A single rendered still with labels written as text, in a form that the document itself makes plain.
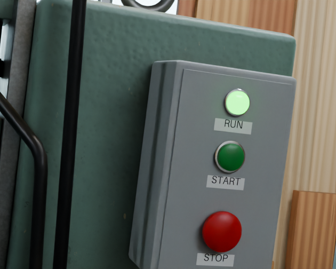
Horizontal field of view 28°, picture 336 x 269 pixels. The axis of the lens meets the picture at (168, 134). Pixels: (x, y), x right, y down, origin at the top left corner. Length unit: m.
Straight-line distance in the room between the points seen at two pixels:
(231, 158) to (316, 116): 1.76
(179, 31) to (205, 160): 0.11
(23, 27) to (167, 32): 0.11
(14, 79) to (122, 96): 0.09
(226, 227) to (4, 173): 0.18
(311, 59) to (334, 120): 0.23
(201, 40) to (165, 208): 0.15
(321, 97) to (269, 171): 1.78
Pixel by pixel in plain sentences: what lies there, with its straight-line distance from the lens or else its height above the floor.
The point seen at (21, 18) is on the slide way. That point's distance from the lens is 0.55.
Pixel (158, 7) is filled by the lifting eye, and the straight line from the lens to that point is 0.65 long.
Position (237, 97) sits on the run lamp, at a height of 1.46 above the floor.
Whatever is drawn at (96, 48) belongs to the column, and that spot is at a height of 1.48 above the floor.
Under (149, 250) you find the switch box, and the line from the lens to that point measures 0.49.
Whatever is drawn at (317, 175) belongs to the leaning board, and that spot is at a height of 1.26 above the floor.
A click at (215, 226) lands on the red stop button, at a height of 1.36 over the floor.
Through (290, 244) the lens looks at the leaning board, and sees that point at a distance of 2.17.
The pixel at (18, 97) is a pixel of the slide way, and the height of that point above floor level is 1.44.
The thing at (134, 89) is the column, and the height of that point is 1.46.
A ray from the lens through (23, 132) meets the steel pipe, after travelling 0.51.
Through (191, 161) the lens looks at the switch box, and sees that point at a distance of 0.48.
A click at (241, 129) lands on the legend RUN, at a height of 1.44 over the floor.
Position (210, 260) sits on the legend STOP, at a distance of 0.50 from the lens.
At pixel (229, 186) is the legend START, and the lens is 0.50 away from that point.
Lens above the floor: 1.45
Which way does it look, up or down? 3 degrees down
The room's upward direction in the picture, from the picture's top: 7 degrees clockwise
